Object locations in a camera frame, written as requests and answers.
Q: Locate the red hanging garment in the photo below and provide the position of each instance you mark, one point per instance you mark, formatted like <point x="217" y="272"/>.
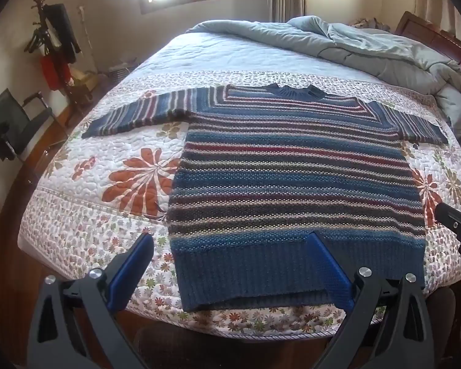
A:
<point x="53" y="71"/>

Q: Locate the grey-blue comforter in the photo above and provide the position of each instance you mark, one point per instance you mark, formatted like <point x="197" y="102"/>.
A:
<point x="330" y="42"/>

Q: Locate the dark cloth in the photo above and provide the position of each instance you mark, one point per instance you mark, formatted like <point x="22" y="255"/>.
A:
<point x="2" y="142"/>

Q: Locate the black hanging garment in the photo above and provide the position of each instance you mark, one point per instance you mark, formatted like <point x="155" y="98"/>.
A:
<point x="63" y="30"/>

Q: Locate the person's dark pants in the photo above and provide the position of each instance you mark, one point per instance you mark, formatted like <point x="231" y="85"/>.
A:
<point x="215" y="351"/>

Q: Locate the white pole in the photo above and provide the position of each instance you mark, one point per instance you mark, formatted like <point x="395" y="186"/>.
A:
<point x="86" y="38"/>

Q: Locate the wicker basket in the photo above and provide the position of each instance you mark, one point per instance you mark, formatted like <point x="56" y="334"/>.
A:
<point x="121" y="71"/>

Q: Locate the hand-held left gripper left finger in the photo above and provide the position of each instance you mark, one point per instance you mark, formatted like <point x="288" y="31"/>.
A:
<point x="132" y="269"/>

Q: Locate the patterned pillow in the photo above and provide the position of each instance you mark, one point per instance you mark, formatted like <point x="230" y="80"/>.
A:
<point x="368" y="24"/>

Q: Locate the black chair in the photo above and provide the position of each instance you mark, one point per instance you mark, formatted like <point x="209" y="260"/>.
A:
<point x="19" y="119"/>

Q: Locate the wooden bed headboard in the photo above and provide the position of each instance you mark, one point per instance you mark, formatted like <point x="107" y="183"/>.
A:
<point x="438" y="42"/>

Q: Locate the striped knitted sweater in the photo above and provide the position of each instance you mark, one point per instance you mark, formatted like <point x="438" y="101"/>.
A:
<point x="292" y="161"/>

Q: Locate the floral quilted bedspread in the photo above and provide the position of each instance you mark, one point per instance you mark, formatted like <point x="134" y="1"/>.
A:
<point x="119" y="138"/>

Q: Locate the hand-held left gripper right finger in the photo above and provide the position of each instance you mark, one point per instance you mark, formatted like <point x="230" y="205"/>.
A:
<point x="330" y="269"/>

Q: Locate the wooden coat rack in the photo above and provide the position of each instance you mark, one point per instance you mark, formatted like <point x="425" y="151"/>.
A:
<point x="42" y="27"/>

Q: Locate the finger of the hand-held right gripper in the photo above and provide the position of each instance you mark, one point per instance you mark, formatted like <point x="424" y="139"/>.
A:
<point x="451" y="219"/>

